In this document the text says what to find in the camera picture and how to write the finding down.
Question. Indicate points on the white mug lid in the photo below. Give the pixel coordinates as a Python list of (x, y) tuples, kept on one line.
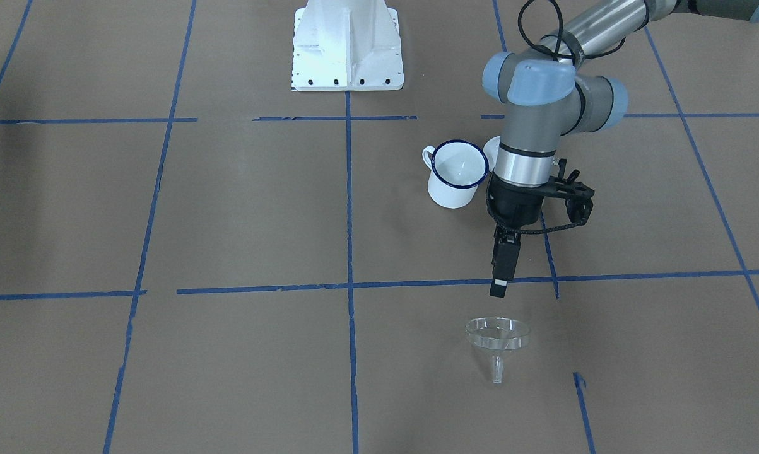
[(490, 150)]

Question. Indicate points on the working arm camera mount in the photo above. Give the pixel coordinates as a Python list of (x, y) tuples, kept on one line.
[(577, 197)]

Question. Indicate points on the black working gripper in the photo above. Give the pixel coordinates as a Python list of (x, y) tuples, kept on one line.
[(517, 205)]

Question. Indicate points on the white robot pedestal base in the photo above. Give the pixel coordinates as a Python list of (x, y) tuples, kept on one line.
[(346, 45)]

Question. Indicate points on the silver blue working robot arm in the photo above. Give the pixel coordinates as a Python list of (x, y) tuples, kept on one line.
[(547, 99)]

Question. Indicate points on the white enamel mug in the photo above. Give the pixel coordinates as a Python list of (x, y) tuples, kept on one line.
[(456, 170)]

